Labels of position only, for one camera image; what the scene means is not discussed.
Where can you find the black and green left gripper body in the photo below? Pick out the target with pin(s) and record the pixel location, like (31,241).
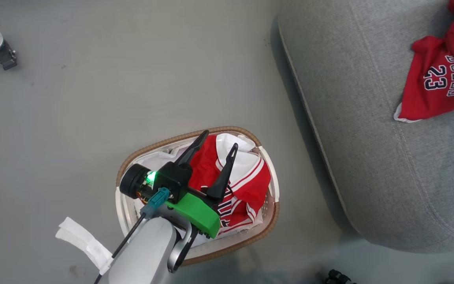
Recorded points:
(179,177)

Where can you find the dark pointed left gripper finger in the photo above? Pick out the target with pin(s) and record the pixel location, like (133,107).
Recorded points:
(224,177)
(192,149)

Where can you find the oval laundry basket brown rim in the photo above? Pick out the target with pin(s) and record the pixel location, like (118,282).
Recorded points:
(264,205)

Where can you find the red white striped jersey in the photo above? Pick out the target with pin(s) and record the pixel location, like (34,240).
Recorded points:
(250,185)

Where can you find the white garment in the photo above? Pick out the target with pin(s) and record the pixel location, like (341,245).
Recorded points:
(153,159)

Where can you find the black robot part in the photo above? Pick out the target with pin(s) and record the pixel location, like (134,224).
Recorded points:
(337,277)

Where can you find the grey fabric sofa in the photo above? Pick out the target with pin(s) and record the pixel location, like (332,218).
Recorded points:
(376,118)

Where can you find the red Bulls 23 jersey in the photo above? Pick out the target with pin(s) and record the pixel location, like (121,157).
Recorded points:
(443,75)

